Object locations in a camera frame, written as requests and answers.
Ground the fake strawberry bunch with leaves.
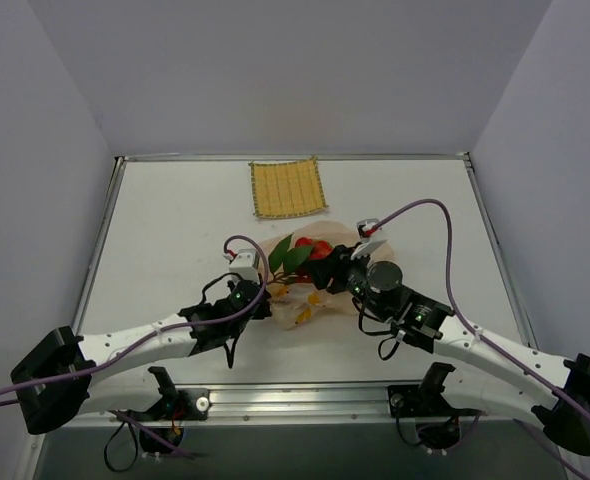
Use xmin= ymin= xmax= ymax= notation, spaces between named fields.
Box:
xmin=268 ymin=234 xmax=333 ymax=285

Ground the translucent banana print plastic bag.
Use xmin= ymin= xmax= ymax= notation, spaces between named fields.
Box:
xmin=257 ymin=218 xmax=401 ymax=331

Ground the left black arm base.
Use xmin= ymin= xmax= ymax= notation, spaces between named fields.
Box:
xmin=110 ymin=366 xmax=211 ymax=461

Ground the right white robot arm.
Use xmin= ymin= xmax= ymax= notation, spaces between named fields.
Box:
xmin=303 ymin=243 xmax=590 ymax=457

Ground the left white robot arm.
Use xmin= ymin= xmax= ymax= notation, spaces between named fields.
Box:
xmin=10 ymin=279 xmax=271 ymax=435

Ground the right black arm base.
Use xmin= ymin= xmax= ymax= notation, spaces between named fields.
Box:
xmin=387 ymin=362 xmax=483 ymax=456

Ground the yellow woven mat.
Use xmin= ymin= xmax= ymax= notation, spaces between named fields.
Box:
xmin=249 ymin=156 xmax=328 ymax=219

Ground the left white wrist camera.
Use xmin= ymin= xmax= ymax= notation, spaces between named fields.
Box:
xmin=223 ymin=248 xmax=259 ymax=280

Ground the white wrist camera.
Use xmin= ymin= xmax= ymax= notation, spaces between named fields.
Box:
xmin=350 ymin=218 xmax=386 ymax=260
xmin=223 ymin=248 xmax=259 ymax=280

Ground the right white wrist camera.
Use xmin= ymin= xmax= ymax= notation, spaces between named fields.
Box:
xmin=350 ymin=218 xmax=386 ymax=260

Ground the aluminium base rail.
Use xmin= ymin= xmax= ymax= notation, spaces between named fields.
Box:
xmin=29 ymin=382 xmax=526 ymax=426

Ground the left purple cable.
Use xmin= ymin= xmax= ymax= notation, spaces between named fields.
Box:
xmin=0 ymin=233 xmax=271 ymax=459

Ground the purple cable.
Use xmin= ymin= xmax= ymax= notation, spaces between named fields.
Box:
xmin=0 ymin=233 xmax=271 ymax=459
xmin=369 ymin=198 xmax=590 ymax=480

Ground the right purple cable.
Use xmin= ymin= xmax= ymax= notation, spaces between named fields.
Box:
xmin=369 ymin=198 xmax=590 ymax=480

